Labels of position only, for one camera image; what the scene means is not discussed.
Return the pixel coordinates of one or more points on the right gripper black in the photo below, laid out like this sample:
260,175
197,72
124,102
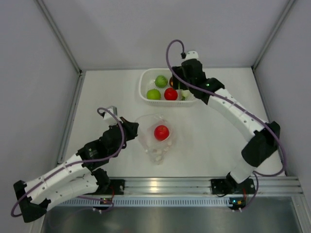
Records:
179,71

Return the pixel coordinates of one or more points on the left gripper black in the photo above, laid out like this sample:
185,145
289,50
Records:
131,127

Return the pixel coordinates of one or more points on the dark brown fake fruit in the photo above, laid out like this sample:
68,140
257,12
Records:
171,82

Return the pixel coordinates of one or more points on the rough green fake lime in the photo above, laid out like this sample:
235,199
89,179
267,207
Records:
161,81

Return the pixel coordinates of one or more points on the white fake food piece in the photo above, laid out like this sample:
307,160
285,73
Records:
185,94

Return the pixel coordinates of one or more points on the red fake tomato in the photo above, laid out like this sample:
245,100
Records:
170,94

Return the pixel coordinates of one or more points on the clear zip top bag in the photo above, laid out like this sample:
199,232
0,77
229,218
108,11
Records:
156,150

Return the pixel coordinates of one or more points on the green fake fruit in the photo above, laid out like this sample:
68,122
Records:
153,94

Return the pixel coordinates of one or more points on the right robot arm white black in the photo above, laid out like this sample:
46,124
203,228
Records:
261,136

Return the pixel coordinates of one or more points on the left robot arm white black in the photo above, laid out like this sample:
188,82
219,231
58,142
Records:
81,174

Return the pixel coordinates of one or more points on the red fake apple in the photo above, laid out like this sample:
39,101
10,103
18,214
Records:
161,132

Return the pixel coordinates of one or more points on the white perforated plastic basket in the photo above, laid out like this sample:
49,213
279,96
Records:
147,82

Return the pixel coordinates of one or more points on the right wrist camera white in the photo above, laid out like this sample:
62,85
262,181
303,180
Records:
192,54

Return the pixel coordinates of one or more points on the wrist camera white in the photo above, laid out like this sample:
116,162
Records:
192,54
110,115

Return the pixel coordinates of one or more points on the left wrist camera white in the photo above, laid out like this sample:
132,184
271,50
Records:
110,115

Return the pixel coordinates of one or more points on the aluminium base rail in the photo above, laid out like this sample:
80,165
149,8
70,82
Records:
201,186

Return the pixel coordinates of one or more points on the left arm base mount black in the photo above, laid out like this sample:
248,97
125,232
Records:
113,187

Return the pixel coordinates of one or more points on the slotted grey cable duct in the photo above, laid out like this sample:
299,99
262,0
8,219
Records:
157,202

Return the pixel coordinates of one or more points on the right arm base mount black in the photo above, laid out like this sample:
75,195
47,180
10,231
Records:
223,186

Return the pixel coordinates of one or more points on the right aluminium frame post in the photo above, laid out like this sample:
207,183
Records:
289,5

